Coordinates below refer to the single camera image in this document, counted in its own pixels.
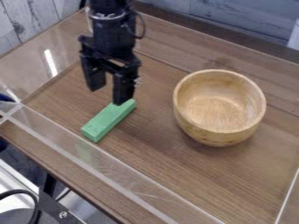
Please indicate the black metal table leg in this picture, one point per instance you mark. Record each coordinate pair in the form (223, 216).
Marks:
(50, 207)

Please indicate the light wooden bowl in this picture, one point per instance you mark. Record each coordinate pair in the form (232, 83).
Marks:
(219, 106)

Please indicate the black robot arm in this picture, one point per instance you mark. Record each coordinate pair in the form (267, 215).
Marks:
(109, 6)

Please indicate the clear acrylic front barrier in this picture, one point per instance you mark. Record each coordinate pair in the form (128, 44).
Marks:
(108, 183)

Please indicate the blue object at left edge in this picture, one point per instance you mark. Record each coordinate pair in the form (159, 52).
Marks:
(5, 98)

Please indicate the green rectangular block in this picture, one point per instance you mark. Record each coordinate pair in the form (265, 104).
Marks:
(103, 122)

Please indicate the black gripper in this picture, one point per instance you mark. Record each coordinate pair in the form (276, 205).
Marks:
(107, 53)

